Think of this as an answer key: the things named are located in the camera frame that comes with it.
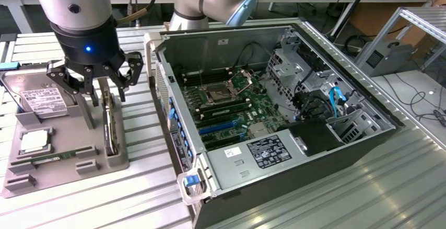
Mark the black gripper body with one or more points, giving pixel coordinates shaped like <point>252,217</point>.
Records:
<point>91,43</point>

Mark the graphics card with metal bracket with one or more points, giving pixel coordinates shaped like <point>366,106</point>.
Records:
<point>111,127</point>

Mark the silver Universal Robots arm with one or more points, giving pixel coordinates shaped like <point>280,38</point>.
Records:
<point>69,6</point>

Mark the silver hard disk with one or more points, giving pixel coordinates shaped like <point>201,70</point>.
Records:
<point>37,103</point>

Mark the blue disk caddy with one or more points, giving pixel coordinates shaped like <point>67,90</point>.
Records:
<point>8,65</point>

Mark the thin socket locking lever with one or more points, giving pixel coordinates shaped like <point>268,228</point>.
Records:
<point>201,77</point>

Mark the silver CPU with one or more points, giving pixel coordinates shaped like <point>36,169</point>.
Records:
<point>32,140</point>

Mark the blue expansion slot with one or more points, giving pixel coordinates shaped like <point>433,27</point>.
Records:
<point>216,128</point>

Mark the green RAM stick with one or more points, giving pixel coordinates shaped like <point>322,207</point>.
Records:
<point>52,158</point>

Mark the grey parts rack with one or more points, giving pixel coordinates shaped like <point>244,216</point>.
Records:
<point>59,166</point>

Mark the black expansion slot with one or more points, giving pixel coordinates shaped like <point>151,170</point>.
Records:
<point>220,140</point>

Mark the green motherboard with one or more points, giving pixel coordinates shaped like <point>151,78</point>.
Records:
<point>257,103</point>

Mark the silver chipset heatsink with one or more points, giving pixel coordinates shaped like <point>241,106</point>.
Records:
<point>257,129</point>

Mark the silver perforated drive cage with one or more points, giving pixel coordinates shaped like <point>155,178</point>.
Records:
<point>285,69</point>

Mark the blue case latch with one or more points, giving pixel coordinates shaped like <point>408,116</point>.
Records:
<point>191,181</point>

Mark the grey power supply unit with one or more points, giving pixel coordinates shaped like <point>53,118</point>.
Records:
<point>229,171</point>

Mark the black plastic shroud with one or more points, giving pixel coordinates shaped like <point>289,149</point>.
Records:
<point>313,137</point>

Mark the black tripod pole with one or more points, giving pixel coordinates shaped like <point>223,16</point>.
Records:
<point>350,9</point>

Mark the grey disk bay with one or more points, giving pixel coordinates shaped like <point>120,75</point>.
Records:
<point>348,132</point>

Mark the open black PC case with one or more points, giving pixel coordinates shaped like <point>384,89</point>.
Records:
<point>313,176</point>

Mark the grey computer tower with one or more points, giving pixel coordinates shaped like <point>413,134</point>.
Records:
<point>393,59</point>

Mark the grey metal box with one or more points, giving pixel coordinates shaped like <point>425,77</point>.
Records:
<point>424,17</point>

